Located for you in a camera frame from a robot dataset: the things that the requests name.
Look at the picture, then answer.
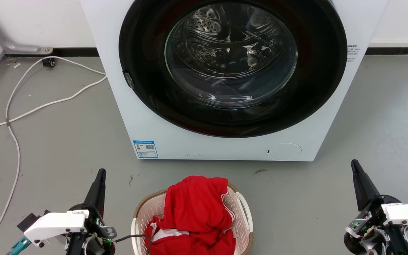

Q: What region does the white cable with black plug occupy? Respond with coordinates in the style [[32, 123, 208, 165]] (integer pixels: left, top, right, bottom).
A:
[[5, 56, 107, 123]]

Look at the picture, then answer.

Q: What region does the long white power cable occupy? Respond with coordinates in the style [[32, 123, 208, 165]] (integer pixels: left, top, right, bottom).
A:
[[0, 75, 108, 255]]

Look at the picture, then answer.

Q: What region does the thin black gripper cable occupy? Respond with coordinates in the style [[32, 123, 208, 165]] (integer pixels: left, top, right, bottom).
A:
[[114, 234, 152, 255]]

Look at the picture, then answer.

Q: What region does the black text label sticker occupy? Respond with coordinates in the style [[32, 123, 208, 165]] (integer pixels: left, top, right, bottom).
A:
[[346, 45, 358, 63]]

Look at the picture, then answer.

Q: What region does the red white-striped garment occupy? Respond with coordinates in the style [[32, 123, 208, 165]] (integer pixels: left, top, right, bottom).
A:
[[144, 176, 237, 255]]

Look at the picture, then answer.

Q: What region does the teal cable connector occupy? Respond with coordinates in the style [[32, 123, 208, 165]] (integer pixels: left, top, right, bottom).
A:
[[6, 237, 32, 255]]

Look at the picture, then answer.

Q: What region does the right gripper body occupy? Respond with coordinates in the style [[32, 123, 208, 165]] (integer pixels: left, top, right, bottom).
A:
[[343, 194, 403, 255]]

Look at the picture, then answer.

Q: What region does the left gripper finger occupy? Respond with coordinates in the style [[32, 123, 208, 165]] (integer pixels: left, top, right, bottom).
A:
[[93, 170, 107, 217], [84, 169, 104, 211]]

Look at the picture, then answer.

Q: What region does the white front-load washing machine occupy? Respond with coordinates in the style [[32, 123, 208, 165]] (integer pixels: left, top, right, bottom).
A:
[[80, 0, 389, 162]]

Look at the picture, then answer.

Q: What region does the beige plastic laundry basket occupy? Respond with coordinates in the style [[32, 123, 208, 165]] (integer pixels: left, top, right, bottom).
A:
[[131, 182, 254, 255]]

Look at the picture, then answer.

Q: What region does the black round washer door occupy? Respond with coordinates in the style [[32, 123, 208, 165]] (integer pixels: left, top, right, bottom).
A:
[[119, 0, 348, 138]]

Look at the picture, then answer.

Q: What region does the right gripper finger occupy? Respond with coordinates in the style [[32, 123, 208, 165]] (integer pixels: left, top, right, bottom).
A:
[[355, 160, 381, 204], [351, 159, 370, 212]]

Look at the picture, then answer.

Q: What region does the blue energy label sticker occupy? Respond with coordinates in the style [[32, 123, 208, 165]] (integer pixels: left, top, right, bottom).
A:
[[133, 140, 159, 159]]

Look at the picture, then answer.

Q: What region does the round white filter cover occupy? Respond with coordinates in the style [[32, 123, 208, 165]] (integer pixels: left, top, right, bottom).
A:
[[265, 143, 302, 160]]

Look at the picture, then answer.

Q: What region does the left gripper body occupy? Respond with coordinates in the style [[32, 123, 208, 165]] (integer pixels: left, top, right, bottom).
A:
[[67, 204, 117, 255]]

